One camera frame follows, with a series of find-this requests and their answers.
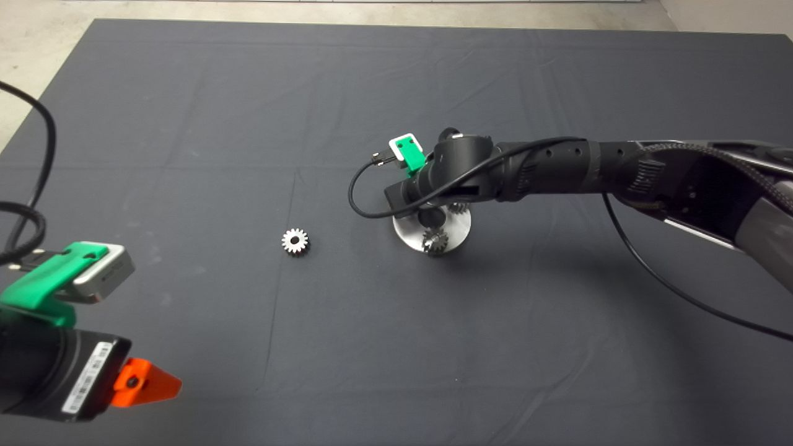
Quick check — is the round metal plate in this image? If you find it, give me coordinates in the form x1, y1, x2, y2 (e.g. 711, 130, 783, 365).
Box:
393, 208, 472, 255

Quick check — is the braided right arm cable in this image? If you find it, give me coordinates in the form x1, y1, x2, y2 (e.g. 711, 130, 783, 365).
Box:
644, 142, 793, 214

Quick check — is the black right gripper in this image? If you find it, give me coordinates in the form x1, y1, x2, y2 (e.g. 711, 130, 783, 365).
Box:
384, 162, 447, 216

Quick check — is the green right camera mount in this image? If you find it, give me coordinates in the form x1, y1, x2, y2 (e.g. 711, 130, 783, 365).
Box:
395, 137, 427, 172

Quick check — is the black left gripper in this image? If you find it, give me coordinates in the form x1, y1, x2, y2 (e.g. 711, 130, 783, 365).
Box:
0, 325, 183, 423

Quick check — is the silver camera box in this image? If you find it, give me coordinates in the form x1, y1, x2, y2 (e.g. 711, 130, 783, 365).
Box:
388, 133, 423, 163
73, 243, 136, 305

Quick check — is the silver right camera box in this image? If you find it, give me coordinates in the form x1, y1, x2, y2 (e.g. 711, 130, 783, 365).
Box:
388, 133, 423, 163

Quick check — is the black camera cable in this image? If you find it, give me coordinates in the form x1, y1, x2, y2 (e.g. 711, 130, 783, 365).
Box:
348, 136, 793, 343
0, 81, 56, 267

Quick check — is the black right camera cable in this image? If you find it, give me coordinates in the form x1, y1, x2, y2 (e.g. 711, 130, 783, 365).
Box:
348, 136, 793, 343

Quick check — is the dark grey table cloth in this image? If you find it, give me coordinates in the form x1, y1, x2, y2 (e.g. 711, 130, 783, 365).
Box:
0, 19, 793, 446

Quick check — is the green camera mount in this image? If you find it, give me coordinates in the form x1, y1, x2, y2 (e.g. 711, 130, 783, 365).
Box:
0, 242, 108, 329
395, 137, 427, 172

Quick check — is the green left camera mount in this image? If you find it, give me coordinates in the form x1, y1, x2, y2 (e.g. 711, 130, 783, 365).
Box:
0, 242, 108, 329

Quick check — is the black left camera cable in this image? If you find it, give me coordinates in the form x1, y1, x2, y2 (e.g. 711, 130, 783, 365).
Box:
0, 81, 56, 267

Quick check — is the silver left camera box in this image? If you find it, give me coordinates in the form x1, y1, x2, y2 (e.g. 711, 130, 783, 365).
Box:
73, 243, 136, 305

